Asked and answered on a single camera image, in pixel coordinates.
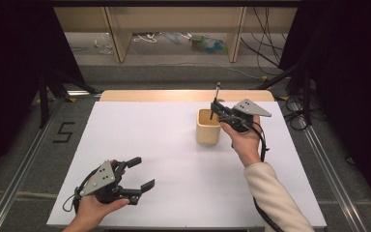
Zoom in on black metal stand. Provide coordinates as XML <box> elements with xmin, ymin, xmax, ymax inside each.
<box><xmin>38</xmin><ymin>66</ymin><xmax>99</xmax><ymax>130</ymax></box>
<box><xmin>253</xmin><ymin>59</ymin><xmax>315</xmax><ymax>128</ymax></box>

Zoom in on black pen with white tip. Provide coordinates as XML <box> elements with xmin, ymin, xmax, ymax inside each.
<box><xmin>209</xmin><ymin>81</ymin><xmax>222</xmax><ymax>121</ymax></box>

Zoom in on white coiled cable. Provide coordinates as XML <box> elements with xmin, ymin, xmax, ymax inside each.
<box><xmin>132</xmin><ymin>32</ymin><xmax>162</xmax><ymax>44</ymax></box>

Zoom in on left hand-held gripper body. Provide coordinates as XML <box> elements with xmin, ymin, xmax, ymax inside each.
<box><xmin>72</xmin><ymin>159</ymin><xmax>140</xmax><ymax>206</ymax></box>

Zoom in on wooden table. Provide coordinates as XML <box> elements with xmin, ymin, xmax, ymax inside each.
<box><xmin>99</xmin><ymin>89</ymin><xmax>275</xmax><ymax>103</ymax></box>

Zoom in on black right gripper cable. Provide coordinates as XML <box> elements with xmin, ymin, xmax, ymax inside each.
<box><xmin>250</xmin><ymin>121</ymin><xmax>285</xmax><ymax>232</ymax></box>

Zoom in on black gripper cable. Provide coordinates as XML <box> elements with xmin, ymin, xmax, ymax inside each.
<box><xmin>61</xmin><ymin>167</ymin><xmax>100</xmax><ymax>215</ymax></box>
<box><xmin>250</xmin><ymin>121</ymin><xmax>285</xmax><ymax>232</ymax></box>

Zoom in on wooden shelf unit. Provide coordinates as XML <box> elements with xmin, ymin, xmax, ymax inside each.
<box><xmin>53</xmin><ymin>6</ymin><xmax>300</xmax><ymax>64</ymax></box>

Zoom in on black floor cables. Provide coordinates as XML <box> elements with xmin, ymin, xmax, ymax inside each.
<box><xmin>282</xmin><ymin>95</ymin><xmax>320</xmax><ymax>131</ymax></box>

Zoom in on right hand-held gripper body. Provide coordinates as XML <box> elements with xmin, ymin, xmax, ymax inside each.
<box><xmin>218</xmin><ymin>98</ymin><xmax>272</xmax><ymax>133</ymax></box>

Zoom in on black curtain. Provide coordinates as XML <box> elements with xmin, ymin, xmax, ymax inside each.
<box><xmin>277</xmin><ymin>0</ymin><xmax>371</xmax><ymax>217</ymax></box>
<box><xmin>0</xmin><ymin>0</ymin><xmax>88</xmax><ymax>185</ymax></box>

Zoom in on colourful plastic bags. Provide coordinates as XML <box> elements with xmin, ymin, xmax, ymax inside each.
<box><xmin>188</xmin><ymin>33</ymin><xmax>229</xmax><ymax>55</ymax></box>

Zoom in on beige square cup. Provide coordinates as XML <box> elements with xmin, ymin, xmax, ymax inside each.
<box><xmin>195</xmin><ymin>107</ymin><xmax>222</xmax><ymax>146</ymax></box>

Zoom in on person's right hand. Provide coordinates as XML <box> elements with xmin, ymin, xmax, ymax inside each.
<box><xmin>219</xmin><ymin>113</ymin><xmax>266</xmax><ymax>169</ymax></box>

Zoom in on hanging black cables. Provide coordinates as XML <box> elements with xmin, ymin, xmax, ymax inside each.
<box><xmin>240</xmin><ymin>6</ymin><xmax>288</xmax><ymax>77</ymax></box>

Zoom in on clear plastic wrapping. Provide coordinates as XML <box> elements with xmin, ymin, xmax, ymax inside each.
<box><xmin>93</xmin><ymin>32</ymin><xmax>115</xmax><ymax>55</ymax></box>

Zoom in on metal floor rail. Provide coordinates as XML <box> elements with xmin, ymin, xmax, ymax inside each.
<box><xmin>0</xmin><ymin>96</ymin><xmax>66</xmax><ymax>232</ymax></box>
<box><xmin>283</xmin><ymin>100</ymin><xmax>369</xmax><ymax>232</ymax></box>

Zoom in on white board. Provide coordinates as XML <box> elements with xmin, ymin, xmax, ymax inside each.
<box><xmin>45</xmin><ymin>101</ymin><xmax>328</xmax><ymax>229</ymax></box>

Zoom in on person's left hand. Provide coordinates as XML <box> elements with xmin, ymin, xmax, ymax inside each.
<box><xmin>71</xmin><ymin>159</ymin><xmax>131</xmax><ymax>231</ymax></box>

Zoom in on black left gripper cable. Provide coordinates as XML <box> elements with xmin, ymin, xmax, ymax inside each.
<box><xmin>61</xmin><ymin>167</ymin><xmax>100</xmax><ymax>215</ymax></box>

